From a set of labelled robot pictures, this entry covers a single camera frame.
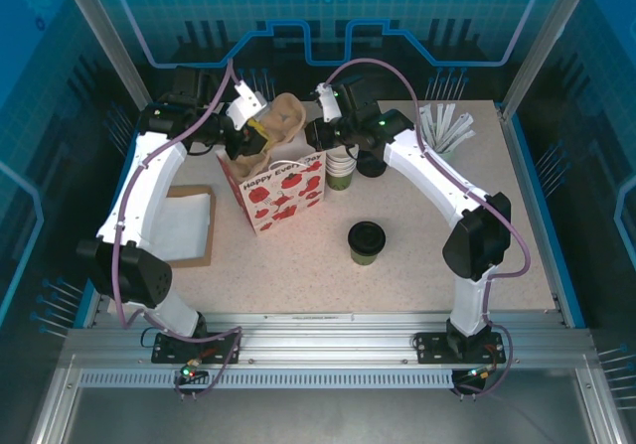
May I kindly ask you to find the brown cardboard cup carrier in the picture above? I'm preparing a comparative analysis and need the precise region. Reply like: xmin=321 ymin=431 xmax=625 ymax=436
xmin=226 ymin=91 xmax=308 ymax=183

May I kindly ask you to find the white red paper gift bag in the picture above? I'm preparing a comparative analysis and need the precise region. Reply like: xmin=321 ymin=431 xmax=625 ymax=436
xmin=217 ymin=133 xmax=328 ymax=236

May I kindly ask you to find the white paper napkin stack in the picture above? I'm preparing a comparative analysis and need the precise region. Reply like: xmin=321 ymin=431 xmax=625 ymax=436
xmin=159 ymin=194 xmax=211 ymax=261

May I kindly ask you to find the brown cardboard napkin tray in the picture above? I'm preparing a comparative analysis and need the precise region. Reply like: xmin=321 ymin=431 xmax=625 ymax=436
xmin=158 ymin=184 xmax=219 ymax=270

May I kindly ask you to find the small lit connector board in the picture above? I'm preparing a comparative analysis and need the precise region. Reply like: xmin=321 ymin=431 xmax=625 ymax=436
xmin=179 ymin=360 xmax=209 ymax=381
xmin=464 ymin=366 xmax=500 ymax=383

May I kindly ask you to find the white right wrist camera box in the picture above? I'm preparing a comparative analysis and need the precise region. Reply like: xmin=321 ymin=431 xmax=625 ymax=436
xmin=316 ymin=81 xmax=345 ymax=123

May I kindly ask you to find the aluminium frame post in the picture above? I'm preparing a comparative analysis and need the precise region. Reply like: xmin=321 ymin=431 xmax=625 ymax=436
xmin=498 ymin=0 xmax=583 ymax=121
xmin=55 ymin=0 xmax=164 ymax=121

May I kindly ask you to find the aluminium mounting rail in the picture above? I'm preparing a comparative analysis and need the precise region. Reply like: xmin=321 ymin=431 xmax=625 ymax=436
xmin=64 ymin=311 xmax=597 ymax=366

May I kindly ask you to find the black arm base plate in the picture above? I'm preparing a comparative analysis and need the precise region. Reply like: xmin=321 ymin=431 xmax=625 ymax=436
xmin=414 ymin=332 xmax=507 ymax=365
xmin=150 ymin=332 xmax=243 ymax=365

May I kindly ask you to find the slotted grey cable duct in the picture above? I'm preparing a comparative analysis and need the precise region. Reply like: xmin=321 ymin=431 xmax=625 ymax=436
xmin=78 ymin=370 xmax=456 ymax=390

